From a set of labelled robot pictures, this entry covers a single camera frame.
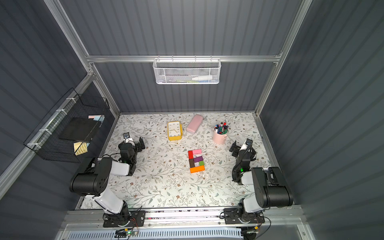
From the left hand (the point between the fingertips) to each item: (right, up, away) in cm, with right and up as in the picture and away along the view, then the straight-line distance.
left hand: (134, 139), depth 93 cm
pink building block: (+39, -9, +4) cm, 40 cm away
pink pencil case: (+38, +10, +19) cm, 44 cm away
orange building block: (+40, -18, -2) cm, 44 cm away
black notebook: (-20, +7, -18) cm, 28 cm away
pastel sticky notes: (-16, +13, -12) cm, 23 cm away
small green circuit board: (+9, -43, -24) cm, 49 cm away
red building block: (+35, -11, +3) cm, 37 cm away
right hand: (+68, -3, -4) cm, 68 cm away
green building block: (+42, -15, +1) cm, 45 cm away
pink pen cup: (+55, +3, +1) cm, 55 cm away
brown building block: (+36, -15, -1) cm, 39 cm away
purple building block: (+40, -13, +1) cm, 42 cm away
